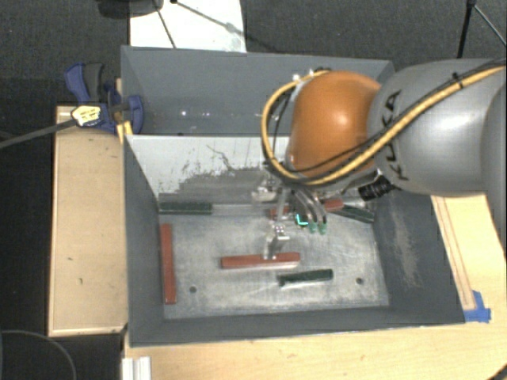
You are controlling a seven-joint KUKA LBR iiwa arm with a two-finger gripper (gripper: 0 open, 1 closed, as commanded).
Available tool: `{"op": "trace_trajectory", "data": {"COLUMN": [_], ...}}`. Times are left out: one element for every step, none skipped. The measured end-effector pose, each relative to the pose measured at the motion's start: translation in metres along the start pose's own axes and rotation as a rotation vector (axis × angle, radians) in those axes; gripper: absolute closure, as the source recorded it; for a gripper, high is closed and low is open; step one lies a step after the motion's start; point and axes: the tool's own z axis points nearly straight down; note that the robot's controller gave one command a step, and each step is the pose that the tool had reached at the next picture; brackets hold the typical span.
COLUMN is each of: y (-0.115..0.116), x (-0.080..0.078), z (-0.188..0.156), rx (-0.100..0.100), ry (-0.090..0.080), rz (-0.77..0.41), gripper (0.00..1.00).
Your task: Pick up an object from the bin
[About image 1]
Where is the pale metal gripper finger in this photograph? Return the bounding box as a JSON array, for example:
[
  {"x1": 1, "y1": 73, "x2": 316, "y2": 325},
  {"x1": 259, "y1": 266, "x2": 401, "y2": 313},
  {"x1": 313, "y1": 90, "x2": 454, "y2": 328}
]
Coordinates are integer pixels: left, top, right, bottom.
[
  {"x1": 262, "y1": 219, "x2": 278, "y2": 261},
  {"x1": 273, "y1": 224, "x2": 290, "y2": 260}
]

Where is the red-brown flat block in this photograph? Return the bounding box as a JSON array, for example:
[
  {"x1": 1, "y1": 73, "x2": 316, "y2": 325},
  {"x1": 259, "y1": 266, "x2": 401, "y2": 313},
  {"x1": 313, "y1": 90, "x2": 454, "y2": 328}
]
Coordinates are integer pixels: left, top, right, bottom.
[
  {"x1": 159, "y1": 222, "x2": 178, "y2": 306},
  {"x1": 269, "y1": 199, "x2": 344, "y2": 219},
  {"x1": 220, "y1": 252, "x2": 301, "y2": 270}
]

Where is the dark green flat block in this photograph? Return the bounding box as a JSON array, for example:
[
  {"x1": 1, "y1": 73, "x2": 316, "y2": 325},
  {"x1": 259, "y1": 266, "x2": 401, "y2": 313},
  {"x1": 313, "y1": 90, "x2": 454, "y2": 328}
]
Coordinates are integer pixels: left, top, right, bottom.
[
  {"x1": 276, "y1": 268, "x2": 334, "y2": 288},
  {"x1": 158, "y1": 200, "x2": 214, "y2": 215}
]

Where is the grey metal bin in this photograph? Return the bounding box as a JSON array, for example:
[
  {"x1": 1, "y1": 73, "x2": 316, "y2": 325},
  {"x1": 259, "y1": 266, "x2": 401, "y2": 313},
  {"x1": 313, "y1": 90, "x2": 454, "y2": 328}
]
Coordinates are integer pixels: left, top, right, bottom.
[{"x1": 120, "y1": 44, "x2": 467, "y2": 348}]

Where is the pale wood board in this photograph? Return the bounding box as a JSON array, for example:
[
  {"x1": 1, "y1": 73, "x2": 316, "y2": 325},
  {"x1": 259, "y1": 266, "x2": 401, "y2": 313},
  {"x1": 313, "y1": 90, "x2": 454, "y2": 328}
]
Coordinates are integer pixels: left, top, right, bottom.
[{"x1": 47, "y1": 105, "x2": 130, "y2": 338}]

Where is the black cylinder on white bracket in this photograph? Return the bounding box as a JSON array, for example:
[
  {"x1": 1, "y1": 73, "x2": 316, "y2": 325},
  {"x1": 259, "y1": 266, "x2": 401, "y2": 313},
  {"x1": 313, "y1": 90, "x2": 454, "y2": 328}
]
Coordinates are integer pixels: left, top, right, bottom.
[{"x1": 343, "y1": 174, "x2": 397, "y2": 205}]

